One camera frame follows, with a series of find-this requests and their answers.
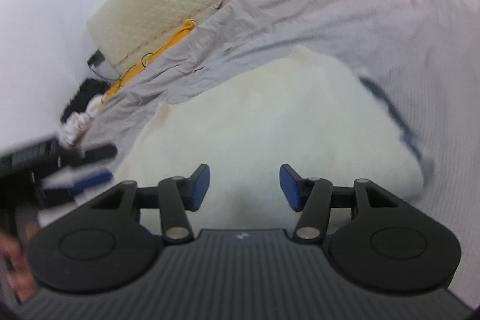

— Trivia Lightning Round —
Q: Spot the black cable on yellow cloth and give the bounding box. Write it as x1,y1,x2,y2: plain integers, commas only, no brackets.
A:
89,51,156,90

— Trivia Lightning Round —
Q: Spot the yellow cloth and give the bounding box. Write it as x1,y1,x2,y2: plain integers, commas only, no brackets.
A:
103,19,197,104

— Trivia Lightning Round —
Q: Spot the white fleece striped sweater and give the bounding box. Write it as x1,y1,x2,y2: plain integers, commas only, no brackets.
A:
115,46,434,231

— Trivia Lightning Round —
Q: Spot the grey bed sheet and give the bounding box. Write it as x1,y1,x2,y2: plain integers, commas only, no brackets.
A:
82,0,479,305

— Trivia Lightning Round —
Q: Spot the black clothes pile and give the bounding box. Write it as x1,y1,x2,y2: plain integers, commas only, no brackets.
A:
60,78,109,124

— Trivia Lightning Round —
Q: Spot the person's left hand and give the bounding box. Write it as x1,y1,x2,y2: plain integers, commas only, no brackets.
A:
1,230,37,302

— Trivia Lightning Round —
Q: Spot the black wall socket left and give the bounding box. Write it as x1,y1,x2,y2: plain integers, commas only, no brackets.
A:
87,49,106,71

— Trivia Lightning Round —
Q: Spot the white clothes pile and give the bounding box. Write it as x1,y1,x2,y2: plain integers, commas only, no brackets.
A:
58,95,103,147

